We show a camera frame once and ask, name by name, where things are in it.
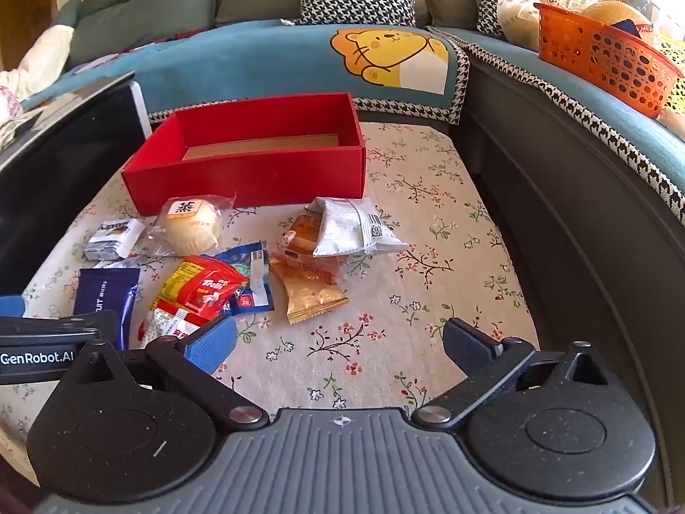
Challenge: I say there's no gold snack packet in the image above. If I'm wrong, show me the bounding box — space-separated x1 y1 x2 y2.
269 258 350 325

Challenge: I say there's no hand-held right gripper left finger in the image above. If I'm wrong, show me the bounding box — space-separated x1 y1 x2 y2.
56 315 270 432

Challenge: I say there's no white cloth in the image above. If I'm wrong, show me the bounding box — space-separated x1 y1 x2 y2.
0 24 73 119

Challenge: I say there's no dark blue snack packet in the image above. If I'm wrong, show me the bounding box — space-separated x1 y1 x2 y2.
72 266 141 351

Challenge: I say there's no grey sofa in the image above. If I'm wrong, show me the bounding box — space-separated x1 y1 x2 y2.
54 0 685 493

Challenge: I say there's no white wafer packet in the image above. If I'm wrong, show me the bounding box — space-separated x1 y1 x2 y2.
83 217 146 262

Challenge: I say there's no black monitor screen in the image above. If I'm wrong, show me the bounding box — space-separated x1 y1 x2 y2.
0 71 153 295

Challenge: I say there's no round cake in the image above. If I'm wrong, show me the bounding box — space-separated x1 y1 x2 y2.
140 195 236 258

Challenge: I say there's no red cardboard box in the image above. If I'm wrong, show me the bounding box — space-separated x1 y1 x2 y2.
121 92 368 216

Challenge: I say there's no orange plastic basket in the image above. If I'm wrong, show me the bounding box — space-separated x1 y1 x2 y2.
533 3 685 120

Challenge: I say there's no red yellow gummy packet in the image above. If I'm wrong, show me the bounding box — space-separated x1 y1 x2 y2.
161 255 250 322

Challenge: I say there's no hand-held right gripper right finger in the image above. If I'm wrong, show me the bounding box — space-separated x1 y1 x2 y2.
411 317 622 432

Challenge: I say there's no blue houndstooth-edged sofa cover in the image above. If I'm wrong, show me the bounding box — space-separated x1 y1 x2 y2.
428 24 685 220

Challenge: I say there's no floral tablecloth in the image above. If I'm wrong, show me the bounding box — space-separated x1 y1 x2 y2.
0 120 541 440

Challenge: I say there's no silver white snack packet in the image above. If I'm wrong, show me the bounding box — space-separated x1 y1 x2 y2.
305 196 410 258

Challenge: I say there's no red white snack packet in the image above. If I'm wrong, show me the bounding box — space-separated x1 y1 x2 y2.
138 300 215 351

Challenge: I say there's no orange pastry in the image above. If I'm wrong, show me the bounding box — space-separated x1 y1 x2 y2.
269 213 348 279

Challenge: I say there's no blue lion sofa cover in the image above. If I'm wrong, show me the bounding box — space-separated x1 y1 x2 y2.
21 18 471 124

